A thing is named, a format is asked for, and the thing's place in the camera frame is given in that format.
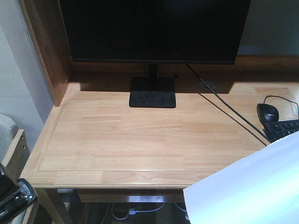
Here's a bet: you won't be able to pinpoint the white paper sheets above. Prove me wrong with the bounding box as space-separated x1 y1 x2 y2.
184 133 299 224

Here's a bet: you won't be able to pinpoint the grey cushioned wooden chair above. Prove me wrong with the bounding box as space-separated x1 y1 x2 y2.
0 114 30 179

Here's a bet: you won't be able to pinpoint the black computer monitor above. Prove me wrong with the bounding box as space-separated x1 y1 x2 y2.
60 0 251 108

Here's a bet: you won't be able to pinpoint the black monitor cable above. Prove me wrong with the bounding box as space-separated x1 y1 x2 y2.
185 64 269 147

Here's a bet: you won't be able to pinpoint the white charger cable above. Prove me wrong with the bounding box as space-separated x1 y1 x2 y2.
110 202 166 221

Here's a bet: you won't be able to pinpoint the black computer mouse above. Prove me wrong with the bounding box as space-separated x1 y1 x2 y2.
256 95 299 125

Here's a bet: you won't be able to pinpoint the black keyboard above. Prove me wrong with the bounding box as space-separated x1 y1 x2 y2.
264 119 299 142

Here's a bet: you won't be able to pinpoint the wooden desk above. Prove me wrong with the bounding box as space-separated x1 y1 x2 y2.
19 0 299 224

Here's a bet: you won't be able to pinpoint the black orange stapler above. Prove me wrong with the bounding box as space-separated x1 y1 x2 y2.
0 164 37 224

